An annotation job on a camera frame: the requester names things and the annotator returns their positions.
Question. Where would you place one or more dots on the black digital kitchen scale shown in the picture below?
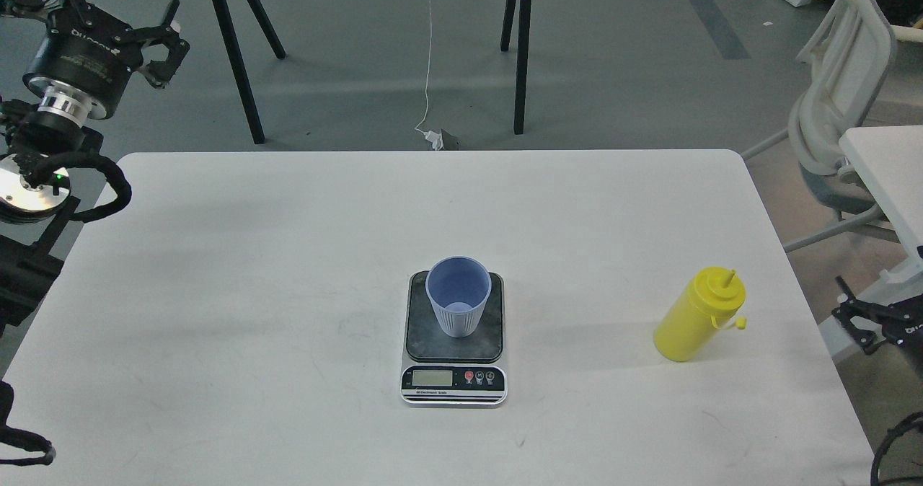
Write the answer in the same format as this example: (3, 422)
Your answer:
(439, 370)

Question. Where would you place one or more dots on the white power adapter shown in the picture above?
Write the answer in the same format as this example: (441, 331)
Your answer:
(442, 140)

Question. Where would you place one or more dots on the yellow squeeze bottle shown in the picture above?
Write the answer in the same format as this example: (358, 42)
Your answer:
(708, 305)

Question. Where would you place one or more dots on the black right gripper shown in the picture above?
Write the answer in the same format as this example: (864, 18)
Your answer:
(898, 326)

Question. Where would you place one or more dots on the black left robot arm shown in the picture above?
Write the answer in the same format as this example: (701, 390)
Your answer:
(53, 168)

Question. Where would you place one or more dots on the white office chair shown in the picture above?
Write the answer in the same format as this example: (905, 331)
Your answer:
(850, 55)

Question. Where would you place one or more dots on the blue plastic cup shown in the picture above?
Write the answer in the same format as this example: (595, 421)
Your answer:
(458, 289)

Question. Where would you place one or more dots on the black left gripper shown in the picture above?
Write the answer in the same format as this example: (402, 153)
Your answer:
(97, 67)

